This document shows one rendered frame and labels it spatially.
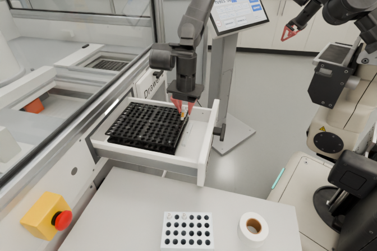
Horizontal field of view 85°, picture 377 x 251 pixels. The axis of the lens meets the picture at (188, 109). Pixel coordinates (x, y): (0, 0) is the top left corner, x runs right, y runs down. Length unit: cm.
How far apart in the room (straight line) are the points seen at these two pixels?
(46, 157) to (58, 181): 8
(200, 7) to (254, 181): 135
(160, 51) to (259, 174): 135
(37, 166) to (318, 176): 138
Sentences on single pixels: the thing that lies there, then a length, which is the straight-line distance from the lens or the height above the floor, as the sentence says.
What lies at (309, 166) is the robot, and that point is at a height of 28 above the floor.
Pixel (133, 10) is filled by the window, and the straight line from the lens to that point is 86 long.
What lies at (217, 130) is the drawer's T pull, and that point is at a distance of 63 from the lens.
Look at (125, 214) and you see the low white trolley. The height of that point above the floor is 76.
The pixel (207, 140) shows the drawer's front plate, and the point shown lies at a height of 93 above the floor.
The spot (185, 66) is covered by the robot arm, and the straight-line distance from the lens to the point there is 56.
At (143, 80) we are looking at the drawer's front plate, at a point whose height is 92.
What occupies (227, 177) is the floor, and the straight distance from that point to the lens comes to 165.
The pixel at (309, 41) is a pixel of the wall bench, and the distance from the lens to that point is 387.
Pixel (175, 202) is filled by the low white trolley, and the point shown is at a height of 76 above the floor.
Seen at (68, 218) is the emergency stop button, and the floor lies 88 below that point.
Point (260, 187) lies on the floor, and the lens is 166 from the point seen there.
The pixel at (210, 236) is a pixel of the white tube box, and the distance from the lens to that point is 58.
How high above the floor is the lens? 134
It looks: 37 degrees down
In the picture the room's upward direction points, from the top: straight up
